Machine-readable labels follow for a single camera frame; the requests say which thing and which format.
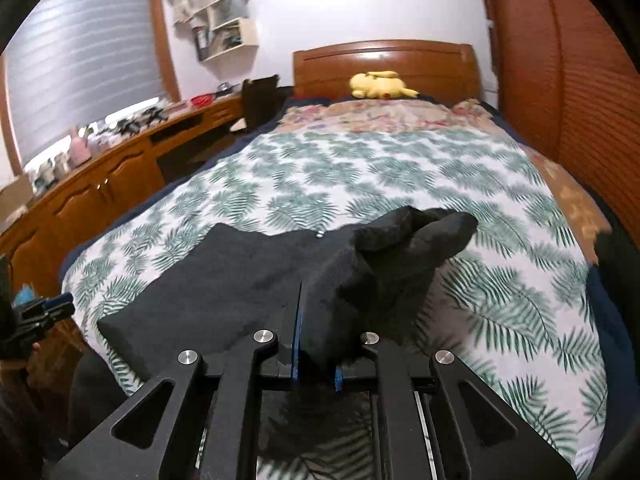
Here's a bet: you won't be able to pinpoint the white wall shelves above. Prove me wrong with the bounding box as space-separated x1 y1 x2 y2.
172 0 260 63

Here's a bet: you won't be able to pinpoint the yellow plush toy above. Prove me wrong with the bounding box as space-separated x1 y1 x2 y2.
349 71 420 101

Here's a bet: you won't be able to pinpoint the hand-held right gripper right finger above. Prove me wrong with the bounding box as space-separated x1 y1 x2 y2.
332 330 576 480

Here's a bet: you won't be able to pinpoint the wooden headboard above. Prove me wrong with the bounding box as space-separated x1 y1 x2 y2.
292 40 482 103

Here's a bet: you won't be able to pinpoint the cardboard box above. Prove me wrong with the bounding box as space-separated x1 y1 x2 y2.
0 174 36 228

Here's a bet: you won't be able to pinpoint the black jacket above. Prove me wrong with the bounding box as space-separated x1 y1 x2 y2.
97 205 478 391

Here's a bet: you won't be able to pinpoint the wooden window frame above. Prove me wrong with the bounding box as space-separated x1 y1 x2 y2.
0 0 182 181

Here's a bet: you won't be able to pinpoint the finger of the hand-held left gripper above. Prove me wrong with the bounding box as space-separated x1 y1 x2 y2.
20 292 76 317
17 309 76 346

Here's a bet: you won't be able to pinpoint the wooden louvred wardrobe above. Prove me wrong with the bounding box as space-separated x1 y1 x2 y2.
474 0 640 241

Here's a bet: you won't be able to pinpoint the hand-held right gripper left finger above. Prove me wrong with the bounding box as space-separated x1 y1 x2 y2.
50 280 306 480

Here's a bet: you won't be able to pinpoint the grey window blind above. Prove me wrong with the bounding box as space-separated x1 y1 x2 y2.
5 0 168 173

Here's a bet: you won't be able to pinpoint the pink bag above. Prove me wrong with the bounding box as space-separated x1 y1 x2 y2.
67 127 93 166

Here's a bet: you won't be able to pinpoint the brown patterned blanket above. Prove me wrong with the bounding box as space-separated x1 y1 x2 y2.
520 142 613 266

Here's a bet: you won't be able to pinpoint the wooden desk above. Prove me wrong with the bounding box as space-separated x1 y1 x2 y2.
0 92 251 306

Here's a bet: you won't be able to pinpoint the leaf print blanket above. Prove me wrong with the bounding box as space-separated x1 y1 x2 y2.
60 127 608 480

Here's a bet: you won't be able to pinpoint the black chair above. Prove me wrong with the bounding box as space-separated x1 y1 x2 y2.
230 75 293 135

